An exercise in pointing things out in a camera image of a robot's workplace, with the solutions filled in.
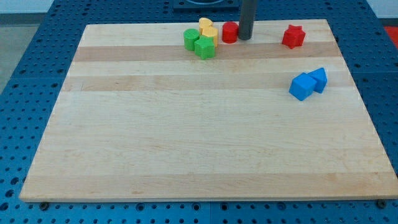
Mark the light wooden board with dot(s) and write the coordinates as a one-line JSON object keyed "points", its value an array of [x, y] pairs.
{"points": [[141, 119]]}

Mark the red star block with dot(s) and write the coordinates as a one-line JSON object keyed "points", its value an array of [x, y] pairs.
{"points": [[293, 36]]}

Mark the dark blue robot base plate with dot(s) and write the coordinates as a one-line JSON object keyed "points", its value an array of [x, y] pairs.
{"points": [[205, 5]]}

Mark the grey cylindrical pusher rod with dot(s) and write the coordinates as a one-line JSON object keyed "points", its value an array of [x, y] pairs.
{"points": [[246, 19]]}

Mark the yellow hexagon block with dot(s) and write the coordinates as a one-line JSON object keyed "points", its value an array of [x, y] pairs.
{"points": [[211, 32]]}

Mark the green cylinder block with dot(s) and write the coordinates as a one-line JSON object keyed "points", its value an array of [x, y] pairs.
{"points": [[190, 36]]}

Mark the green star block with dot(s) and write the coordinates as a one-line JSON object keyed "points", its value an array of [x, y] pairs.
{"points": [[204, 47]]}

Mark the red cylinder block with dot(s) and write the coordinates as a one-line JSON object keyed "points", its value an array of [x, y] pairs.
{"points": [[230, 32]]}

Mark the blue cube block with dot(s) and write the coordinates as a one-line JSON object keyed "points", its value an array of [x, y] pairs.
{"points": [[302, 86]]}

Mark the blue triangular prism block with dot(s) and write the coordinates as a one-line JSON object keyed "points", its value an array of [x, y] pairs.
{"points": [[320, 76]]}

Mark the yellow heart block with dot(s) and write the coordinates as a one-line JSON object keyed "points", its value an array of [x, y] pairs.
{"points": [[203, 23]]}

